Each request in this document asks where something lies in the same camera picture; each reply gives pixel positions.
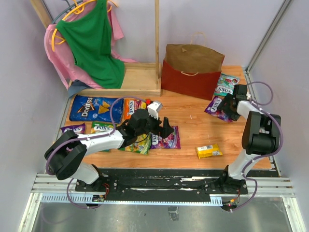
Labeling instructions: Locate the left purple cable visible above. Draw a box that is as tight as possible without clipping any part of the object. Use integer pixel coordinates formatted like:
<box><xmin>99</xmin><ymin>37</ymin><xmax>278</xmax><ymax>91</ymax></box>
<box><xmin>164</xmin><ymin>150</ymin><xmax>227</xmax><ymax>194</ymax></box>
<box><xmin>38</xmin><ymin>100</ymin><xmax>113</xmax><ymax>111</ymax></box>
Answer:
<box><xmin>45</xmin><ymin>96</ymin><xmax>148</xmax><ymax>210</ymax></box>

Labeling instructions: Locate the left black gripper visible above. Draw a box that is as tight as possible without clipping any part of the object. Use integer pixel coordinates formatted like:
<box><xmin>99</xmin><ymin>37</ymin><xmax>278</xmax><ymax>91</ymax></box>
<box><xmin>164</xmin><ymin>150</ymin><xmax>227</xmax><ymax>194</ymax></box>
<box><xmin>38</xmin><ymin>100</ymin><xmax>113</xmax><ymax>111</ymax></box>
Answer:
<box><xmin>136</xmin><ymin>111</ymin><xmax>174</xmax><ymax>138</ymax></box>

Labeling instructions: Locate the orange Tops candy bag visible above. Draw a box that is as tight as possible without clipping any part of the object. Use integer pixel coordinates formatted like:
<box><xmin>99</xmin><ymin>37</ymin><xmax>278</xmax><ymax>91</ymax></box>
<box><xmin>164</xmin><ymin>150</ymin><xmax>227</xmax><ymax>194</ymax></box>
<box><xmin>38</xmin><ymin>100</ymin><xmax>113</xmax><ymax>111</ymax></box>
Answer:
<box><xmin>123</xmin><ymin>99</ymin><xmax>147</xmax><ymax>120</ymax></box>

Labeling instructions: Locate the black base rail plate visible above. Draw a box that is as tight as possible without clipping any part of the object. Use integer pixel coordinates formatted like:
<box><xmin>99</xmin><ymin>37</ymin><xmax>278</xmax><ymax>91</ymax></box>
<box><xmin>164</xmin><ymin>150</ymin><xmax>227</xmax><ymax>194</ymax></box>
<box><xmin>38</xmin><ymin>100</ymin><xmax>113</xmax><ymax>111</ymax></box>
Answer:
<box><xmin>75</xmin><ymin>168</ymin><xmax>248</xmax><ymax>203</ymax></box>

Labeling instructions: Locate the blue Doritos chip bag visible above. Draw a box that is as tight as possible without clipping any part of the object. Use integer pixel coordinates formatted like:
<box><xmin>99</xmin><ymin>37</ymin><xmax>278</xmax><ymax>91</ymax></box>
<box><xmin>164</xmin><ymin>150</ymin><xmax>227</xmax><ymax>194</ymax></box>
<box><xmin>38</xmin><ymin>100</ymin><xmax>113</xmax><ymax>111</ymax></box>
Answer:
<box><xmin>69</xmin><ymin>95</ymin><xmax>117</xmax><ymax>122</ymax></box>

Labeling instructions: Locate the yellow green candy bag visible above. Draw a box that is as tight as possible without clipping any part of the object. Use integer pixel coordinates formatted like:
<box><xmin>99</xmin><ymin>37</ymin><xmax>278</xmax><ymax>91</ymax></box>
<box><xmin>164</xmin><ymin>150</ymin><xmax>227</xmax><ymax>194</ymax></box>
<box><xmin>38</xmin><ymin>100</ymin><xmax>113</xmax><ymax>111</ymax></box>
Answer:
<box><xmin>119</xmin><ymin>134</ymin><xmax>151</xmax><ymax>155</ymax></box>
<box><xmin>90</xmin><ymin>121</ymin><xmax>114</xmax><ymax>134</ymax></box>

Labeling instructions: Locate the yellow clothes hanger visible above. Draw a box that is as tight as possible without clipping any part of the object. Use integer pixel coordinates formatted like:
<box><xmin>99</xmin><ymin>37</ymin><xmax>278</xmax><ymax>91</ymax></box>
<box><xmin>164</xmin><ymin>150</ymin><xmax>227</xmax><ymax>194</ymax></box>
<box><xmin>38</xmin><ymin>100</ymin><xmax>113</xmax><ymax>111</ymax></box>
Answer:
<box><xmin>51</xmin><ymin>0</ymin><xmax>118</xmax><ymax>52</ymax></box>

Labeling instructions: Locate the blue grey cloth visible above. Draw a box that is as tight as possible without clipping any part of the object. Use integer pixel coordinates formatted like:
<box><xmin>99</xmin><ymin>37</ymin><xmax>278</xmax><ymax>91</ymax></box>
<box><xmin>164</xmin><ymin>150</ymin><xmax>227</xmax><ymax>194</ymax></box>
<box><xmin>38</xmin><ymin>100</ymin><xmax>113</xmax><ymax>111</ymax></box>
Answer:
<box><xmin>67</xmin><ymin>80</ymin><xmax>90</xmax><ymax>98</ymax></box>

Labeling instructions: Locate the red brown paper bag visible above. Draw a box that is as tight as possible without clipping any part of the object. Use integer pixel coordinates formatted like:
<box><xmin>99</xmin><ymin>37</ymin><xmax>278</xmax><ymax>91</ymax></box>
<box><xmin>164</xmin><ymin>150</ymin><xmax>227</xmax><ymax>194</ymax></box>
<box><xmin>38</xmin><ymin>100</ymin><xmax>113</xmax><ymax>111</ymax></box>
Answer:
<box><xmin>161</xmin><ymin>41</ymin><xmax>225</xmax><ymax>101</ymax></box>

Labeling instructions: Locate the wooden clothes rack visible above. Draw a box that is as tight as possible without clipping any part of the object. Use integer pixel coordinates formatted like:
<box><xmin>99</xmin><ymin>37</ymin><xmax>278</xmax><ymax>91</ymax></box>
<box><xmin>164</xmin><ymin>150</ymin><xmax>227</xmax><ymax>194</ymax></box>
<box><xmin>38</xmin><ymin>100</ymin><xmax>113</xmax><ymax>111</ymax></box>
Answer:
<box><xmin>30</xmin><ymin>0</ymin><xmax>161</xmax><ymax>96</ymax></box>

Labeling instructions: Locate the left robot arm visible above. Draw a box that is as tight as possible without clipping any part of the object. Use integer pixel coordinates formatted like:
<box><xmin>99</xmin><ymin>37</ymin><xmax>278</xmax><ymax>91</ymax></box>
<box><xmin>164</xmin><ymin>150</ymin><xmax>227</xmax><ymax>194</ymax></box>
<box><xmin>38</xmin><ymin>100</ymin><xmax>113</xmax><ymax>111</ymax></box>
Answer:
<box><xmin>44</xmin><ymin>109</ymin><xmax>174</xmax><ymax>191</ymax></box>

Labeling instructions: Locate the dark green clothes hanger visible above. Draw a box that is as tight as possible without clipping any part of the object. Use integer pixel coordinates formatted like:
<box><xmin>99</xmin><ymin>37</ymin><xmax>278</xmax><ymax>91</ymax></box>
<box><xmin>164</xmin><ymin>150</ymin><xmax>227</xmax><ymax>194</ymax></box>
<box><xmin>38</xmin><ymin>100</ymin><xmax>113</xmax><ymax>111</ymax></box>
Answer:
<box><xmin>51</xmin><ymin>0</ymin><xmax>76</xmax><ymax>24</ymax></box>

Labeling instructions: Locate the green shirt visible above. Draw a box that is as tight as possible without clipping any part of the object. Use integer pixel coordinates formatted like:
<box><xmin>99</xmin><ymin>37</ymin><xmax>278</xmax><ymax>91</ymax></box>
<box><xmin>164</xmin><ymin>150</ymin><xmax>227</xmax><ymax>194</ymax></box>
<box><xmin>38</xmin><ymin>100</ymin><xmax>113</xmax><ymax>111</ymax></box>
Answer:
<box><xmin>56</xmin><ymin>0</ymin><xmax>125</xmax><ymax>89</ymax></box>

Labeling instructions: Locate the aluminium frame post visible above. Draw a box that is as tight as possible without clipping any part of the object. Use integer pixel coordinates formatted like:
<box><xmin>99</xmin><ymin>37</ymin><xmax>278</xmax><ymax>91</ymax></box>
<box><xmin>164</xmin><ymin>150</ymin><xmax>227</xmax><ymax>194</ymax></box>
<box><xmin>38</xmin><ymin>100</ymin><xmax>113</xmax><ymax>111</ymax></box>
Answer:
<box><xmin>245</xmin><ymin>0</ymin><xmax>294</xmax><ymax>73</ymax></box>

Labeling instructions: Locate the purple Foxs candy bag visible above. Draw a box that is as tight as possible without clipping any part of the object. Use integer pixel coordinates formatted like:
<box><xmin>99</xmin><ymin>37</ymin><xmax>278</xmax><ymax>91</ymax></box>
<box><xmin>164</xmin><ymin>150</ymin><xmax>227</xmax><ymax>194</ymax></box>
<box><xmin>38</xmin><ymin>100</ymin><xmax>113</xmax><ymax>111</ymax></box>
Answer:
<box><xmin>205</xmin><ymin>96</ymin><xmax>233</xmax><ymax>123</ymax></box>
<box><xmin>150</xmin><ymin>126</ymin><xmax>181</xmax><ymax>149</ymax></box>

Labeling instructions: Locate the purple Tops candy bag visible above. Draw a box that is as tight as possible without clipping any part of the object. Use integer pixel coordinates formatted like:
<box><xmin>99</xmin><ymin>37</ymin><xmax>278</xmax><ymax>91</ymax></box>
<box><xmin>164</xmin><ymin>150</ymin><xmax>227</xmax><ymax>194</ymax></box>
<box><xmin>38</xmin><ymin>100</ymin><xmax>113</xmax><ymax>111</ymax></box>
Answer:
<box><xmin>60</xmin><ymin>123</ymin><xmax>86</xmax><ymax>134</ymax></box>

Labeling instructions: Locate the teal Foxs candy bag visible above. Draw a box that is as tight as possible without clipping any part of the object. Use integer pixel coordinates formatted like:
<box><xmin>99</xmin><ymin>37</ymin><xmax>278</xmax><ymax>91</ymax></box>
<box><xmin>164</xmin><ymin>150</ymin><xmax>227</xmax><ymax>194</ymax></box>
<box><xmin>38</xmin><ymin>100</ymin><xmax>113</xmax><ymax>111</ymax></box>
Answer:
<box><xmin>214</xmin><ymin>73</ymin><xmax>240</xmax><ymax>96</ymax></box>

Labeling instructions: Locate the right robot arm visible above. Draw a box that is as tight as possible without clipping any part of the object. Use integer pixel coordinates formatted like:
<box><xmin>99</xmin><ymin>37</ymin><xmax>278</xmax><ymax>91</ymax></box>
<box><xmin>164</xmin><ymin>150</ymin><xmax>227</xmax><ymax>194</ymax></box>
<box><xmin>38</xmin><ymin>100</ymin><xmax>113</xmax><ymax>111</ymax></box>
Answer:
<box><xmin>218</xmin><ymin>84</ymin><xmax>283</xmax><ymax>193</ymax></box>

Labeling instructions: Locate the yellow snack packet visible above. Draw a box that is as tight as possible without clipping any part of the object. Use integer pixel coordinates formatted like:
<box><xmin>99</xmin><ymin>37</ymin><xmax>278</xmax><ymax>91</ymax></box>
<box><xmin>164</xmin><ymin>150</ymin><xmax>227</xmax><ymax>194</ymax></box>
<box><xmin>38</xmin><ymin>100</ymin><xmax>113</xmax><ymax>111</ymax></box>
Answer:
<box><xmin>197</xmin><ymin>144</ymin><xmax>223</xmax><ymax>159</ymax></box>

